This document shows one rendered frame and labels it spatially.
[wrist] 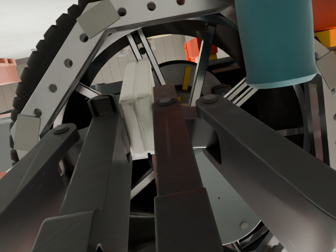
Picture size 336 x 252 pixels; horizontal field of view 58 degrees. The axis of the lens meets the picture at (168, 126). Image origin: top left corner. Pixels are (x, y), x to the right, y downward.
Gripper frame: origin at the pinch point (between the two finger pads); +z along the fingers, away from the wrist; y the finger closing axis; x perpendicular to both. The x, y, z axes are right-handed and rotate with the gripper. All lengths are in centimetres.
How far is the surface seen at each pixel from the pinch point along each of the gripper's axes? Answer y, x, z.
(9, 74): -288, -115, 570
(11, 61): -290, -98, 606
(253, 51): 12.8, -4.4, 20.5
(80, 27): -9.0, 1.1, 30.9
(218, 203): 5.0, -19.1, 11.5
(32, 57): -20.2, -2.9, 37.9
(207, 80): 15, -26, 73
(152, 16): 1.5, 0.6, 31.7
